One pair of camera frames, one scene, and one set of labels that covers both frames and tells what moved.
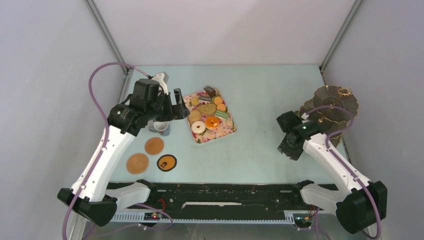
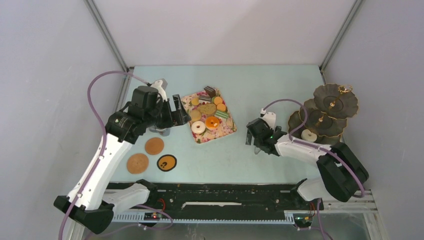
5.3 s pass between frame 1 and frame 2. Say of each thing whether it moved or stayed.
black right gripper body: moved
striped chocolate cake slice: stayed
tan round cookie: stayed
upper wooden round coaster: stayed
